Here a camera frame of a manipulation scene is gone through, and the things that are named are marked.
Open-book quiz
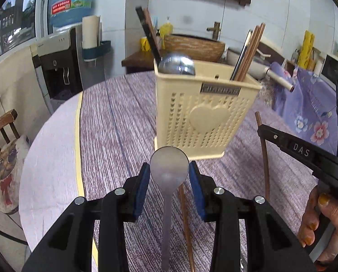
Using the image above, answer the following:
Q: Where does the water dispenser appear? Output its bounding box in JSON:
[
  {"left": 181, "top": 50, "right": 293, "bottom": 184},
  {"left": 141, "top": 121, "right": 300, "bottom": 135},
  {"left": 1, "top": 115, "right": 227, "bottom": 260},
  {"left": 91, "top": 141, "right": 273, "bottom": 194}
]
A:
[{"left": 31, "top": 27, "right": 84, "bottom": 111}]

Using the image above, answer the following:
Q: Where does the white frying pan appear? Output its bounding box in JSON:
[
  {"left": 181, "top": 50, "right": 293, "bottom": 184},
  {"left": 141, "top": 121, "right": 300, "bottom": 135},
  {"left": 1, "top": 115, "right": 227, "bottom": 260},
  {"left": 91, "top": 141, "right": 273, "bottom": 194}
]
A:
[{"left": 227, "top": 48, "right": 295, "bottom": 92}]

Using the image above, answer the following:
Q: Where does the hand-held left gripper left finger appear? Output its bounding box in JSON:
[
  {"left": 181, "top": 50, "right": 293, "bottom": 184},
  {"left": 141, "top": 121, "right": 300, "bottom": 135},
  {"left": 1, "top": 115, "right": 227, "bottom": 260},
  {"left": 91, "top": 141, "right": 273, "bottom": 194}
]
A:
[{"left": 22, "top": 162, "right": 151, "bottom": 272}]

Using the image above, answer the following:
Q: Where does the window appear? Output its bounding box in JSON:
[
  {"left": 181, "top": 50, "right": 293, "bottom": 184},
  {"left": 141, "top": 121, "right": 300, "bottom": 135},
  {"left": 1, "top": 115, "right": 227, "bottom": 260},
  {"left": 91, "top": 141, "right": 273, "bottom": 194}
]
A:
[{"left": 0, "top": 0, "right": 41, "bottom": 58}]

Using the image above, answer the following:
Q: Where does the brown wooden chopstick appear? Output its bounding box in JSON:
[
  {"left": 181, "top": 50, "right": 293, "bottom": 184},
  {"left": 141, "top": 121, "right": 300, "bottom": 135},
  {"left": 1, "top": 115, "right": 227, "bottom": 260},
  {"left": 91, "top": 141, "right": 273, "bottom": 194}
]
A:
[
  {"left": 238, "top": 25, "right": 261, "bottom": 81},
  {"left": 241, "top": 23, "right": 266, "bottom": 82},
  {"left": 254, "top": 112, "right": 271, "bottom": 202},
  {"left": 235, "top": 27, "right": 257, "bottom": 81},
  {"left": 178, "top": 185, "right": 196, "bottom": 272}
]

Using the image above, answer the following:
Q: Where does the dark blue wall holder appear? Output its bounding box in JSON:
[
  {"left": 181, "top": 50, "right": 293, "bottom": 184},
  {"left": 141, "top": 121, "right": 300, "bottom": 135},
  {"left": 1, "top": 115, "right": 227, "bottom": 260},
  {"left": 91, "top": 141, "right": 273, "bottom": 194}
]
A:
[{"left": 81, "top": 41, "right": 112, "bottom": 63}]

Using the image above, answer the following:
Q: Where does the paisley patterned cloth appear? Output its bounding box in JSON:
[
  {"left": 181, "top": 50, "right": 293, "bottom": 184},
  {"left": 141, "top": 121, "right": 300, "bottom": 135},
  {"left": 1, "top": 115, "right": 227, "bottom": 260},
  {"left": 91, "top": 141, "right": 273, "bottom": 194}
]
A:
[{"left": 256, "top": 79, "right": 275, "bottom": 109}]

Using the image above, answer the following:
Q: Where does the black utensil handle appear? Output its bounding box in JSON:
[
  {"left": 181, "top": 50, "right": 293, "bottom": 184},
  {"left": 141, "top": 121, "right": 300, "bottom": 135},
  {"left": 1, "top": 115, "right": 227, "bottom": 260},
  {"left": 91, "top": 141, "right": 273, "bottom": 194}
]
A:
[{"left": 135, "top": 6, "right": 162, "bottom": 63}]

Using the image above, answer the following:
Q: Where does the beige cloth cover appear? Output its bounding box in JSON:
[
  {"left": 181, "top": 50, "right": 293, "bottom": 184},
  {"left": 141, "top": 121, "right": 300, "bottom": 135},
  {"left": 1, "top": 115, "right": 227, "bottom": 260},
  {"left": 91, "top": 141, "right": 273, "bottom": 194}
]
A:
[{"left": 0, "top": 45, "right": 54, "bottom": 136}]

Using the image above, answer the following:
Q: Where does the bronze faucet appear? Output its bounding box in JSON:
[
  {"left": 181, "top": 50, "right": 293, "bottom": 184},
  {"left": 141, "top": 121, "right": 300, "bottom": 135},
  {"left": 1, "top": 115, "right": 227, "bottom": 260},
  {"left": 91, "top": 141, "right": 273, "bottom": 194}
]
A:
[{"left": 207, "top": 21, "right": 223, "bottom": 41}]

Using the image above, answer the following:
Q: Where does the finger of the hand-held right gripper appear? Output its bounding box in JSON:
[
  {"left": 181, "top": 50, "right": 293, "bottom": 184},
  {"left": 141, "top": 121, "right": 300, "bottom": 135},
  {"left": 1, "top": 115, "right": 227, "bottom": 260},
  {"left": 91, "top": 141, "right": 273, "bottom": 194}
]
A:
[{"left": 256, "top": 124, "right": 338, "bottom": 174}]

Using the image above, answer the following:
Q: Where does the beige plastic utensil holder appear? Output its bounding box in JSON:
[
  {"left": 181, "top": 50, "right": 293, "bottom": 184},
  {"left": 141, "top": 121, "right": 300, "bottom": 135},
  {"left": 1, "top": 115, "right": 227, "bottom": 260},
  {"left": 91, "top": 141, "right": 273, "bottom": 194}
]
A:
[{"left": 153, "top": 58, "right": 263, "bottom": 160}]

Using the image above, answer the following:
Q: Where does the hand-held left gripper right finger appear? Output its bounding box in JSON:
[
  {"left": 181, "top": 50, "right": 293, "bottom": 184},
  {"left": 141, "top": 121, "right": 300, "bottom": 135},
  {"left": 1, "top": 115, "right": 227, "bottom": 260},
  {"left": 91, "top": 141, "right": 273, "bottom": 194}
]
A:
[{"left": 188, "top": 160, "right": 318, "bottom": 272}]

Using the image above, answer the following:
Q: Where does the metal ladle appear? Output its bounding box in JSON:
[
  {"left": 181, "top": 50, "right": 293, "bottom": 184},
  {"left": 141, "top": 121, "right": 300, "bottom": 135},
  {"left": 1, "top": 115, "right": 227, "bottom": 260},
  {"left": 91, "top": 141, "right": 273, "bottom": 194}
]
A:
[{"left": 158, "top": 52, "right": 197, "bottom": 77}]

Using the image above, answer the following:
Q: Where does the yellow packet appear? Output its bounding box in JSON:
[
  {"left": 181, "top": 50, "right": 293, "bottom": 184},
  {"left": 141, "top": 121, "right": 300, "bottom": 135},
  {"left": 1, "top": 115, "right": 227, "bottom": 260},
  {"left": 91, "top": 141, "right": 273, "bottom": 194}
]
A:
[{"left": 297, "top": 31, "right": 315, "bottom": 68}]

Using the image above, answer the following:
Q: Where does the blue water jug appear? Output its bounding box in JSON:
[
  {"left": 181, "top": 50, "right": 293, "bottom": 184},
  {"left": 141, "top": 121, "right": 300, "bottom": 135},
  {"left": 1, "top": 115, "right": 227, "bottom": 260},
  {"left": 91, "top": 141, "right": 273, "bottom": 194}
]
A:
[{"left": 48, "top": 0, "right": 97, "bottom": 29}]

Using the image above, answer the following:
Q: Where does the woven brown basin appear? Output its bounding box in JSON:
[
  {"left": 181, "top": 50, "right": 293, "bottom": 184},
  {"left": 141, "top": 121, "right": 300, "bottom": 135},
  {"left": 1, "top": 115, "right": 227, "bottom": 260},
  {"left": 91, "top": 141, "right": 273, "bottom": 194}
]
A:
[{"left": 164, "top": 34, "right": 226, "bottom": 63}]

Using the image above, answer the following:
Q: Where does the purple floral cloth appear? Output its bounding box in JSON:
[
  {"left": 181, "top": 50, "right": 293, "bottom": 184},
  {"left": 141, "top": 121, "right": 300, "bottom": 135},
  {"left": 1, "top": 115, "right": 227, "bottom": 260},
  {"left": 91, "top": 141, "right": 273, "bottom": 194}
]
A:
[{"left": 271, "top": 62, "right": 338, "bottom": 153}]

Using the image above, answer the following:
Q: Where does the pale under tablecloth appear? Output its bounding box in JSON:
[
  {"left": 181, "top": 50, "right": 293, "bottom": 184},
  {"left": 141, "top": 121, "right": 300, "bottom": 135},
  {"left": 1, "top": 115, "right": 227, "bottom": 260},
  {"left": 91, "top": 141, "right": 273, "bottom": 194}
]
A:
[{"left": 18, "top": 91, "right": 86, "bottom": 254}]

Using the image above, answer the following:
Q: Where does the wooden chair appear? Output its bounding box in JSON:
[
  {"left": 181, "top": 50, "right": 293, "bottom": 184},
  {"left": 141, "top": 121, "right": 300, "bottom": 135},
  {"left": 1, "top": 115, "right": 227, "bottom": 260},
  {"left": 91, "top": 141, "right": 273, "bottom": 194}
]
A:
[{"left": 0, "top": 109, "right": 19, "bottom": 153}]

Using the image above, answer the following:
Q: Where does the dark wooden counter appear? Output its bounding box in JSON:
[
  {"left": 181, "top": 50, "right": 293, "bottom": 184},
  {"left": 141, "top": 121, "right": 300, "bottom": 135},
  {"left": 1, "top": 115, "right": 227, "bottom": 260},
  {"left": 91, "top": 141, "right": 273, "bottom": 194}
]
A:
[{"left": 121, "top": 49, "right": 158, "bottom": 74}]

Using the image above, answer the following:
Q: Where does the purple striped tablecloth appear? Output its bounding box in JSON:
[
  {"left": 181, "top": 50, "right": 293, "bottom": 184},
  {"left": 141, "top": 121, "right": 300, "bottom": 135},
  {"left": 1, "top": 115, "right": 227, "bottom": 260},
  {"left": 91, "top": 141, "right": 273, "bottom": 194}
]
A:
[{"left": 80, "top": 71, "right": 338, "bottom": 272}]

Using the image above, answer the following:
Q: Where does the yellow bottle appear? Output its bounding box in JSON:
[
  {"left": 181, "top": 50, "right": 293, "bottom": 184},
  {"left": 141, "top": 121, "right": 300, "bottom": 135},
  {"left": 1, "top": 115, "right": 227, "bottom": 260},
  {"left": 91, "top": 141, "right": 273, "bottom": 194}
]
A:
[{"left": 160, "top": 17, "right": 174, "bottom": 49}]

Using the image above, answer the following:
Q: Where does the black chopstick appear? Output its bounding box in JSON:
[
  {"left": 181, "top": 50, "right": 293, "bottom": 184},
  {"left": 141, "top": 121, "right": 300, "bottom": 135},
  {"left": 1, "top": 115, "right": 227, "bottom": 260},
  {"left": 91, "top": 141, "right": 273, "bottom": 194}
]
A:
[{"left": 230, "top": 30, "right": 253, "bottom": 81}]

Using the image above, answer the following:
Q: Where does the metal spoon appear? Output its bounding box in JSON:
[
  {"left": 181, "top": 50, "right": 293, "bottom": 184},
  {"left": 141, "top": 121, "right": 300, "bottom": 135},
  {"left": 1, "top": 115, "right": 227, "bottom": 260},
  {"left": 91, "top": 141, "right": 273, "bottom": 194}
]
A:
[{"left": 150, "top": 146, "right": 190, "bottom": 271}]

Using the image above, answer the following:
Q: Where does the brown wooden utensil handle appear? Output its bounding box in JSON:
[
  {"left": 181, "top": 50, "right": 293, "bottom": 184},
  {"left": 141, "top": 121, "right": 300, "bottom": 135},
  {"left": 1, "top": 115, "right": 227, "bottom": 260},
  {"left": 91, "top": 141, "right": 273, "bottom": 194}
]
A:
[{"left": 143, "top": 8, "right": 163, "bottom": 55}]

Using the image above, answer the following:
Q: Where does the printed seat cushion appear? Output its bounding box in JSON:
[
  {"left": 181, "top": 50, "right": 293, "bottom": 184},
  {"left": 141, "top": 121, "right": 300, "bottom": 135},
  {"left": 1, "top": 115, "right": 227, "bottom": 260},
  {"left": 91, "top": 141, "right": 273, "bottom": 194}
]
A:
[{"left": 0, "top": 136, "right": 31, "bottom": 215}]

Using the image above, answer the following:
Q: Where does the person's right hand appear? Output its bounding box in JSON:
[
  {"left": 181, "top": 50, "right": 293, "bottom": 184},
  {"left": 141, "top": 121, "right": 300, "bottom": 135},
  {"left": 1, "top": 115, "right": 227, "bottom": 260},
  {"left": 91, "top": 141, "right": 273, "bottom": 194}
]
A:
[{"left": 297, "top": 186, "right": 338, "bottom": 265}]

